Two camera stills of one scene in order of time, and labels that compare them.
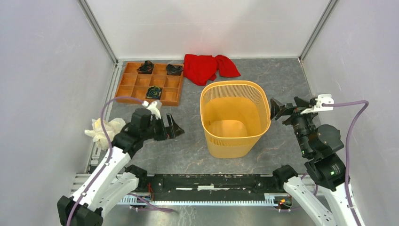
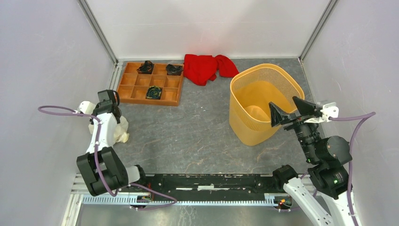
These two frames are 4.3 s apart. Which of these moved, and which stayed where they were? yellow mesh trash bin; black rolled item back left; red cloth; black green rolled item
Moved: yellow mesh trash bin
Stayed: red cloth; black green rolled item; black rolled item back left
